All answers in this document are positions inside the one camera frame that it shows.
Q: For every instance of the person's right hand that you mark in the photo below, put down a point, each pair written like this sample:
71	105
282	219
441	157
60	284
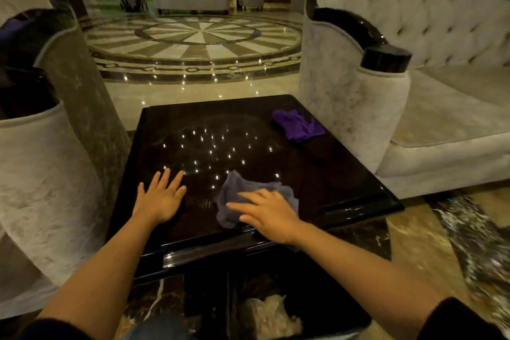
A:
273	218

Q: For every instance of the person's left hand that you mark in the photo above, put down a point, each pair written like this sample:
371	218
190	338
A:
158	202

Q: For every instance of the person's left thumb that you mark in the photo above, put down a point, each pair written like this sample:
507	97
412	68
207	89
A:
180	193

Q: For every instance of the person's right little finger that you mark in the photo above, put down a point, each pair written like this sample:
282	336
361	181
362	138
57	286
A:
277	194

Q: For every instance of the person's left middle finger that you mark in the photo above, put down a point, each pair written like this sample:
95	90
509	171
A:
164	178

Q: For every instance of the person's left little finger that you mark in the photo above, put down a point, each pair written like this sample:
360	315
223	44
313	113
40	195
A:
140	191

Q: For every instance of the person's right thumb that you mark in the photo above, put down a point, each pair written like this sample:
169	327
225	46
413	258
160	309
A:
247	219

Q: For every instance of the person's right middle finger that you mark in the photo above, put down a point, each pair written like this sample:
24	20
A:
251	196

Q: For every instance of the grey cleaning cloth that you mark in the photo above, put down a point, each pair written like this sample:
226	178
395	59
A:
235	192

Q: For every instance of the person's left forearm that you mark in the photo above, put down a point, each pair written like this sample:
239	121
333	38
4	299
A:
103	276

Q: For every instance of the person's right forearm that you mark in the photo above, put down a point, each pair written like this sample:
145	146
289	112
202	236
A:
366	276

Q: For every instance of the glossy black side table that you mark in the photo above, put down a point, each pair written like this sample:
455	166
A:
247	144

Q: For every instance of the purple cloth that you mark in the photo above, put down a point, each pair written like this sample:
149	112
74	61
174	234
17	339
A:
297	125

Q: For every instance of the white velvet armchair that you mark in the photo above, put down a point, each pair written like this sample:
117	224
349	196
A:
44	176

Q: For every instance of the white plastic bag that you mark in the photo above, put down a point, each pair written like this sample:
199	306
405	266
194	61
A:
271	318

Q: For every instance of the black waste bin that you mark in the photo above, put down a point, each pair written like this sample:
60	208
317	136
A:
318	300

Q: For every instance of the person's blue jeans leg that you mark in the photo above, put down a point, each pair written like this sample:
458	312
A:
159	329

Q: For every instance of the person's black left sleeve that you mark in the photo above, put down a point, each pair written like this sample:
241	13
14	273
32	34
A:
51	331

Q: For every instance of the person's black sleeve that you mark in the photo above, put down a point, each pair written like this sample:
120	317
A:
51	331
458	322

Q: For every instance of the small black table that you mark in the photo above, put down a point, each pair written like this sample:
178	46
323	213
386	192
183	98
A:
130	1

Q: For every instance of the white tufted sofa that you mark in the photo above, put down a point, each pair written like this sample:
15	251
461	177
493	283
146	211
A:
438	72

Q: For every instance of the person's black right sleeve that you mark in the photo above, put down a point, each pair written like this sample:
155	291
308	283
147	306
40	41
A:
458	322

